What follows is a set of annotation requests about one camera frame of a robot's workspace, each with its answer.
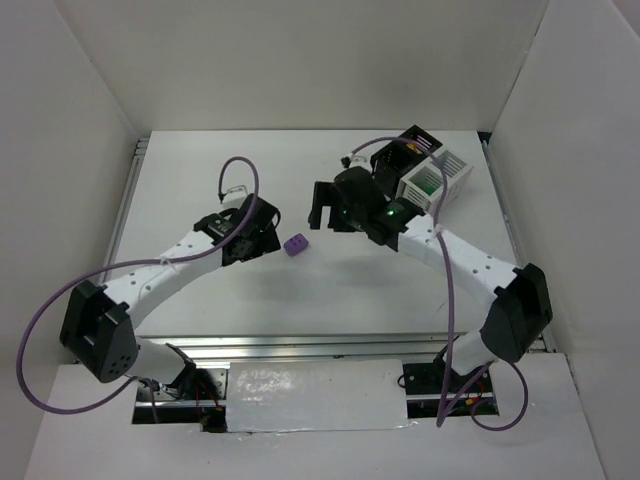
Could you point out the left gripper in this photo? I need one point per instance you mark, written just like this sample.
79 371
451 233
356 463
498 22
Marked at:
267 230

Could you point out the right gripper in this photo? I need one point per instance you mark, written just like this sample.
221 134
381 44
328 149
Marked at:
327 201

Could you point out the purple lego brick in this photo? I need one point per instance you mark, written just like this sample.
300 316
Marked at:
296 245

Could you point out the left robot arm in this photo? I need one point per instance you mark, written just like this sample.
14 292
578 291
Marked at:
100 323

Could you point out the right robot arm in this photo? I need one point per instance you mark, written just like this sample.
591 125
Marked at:
515 300

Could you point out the black slatted container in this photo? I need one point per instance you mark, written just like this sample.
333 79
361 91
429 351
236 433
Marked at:
395 160

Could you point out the white slatted container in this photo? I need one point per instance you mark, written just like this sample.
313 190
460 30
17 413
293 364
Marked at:
456 170

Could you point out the white foil cover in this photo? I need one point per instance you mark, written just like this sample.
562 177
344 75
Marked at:
331 395

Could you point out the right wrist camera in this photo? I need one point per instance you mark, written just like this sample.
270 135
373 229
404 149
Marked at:
356 160

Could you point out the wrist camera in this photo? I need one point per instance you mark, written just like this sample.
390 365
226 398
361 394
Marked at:
356 160
234 197

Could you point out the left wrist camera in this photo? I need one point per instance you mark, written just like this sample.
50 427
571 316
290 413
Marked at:
234 197

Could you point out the aluminium rail frame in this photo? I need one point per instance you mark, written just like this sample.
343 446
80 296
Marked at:
342 295

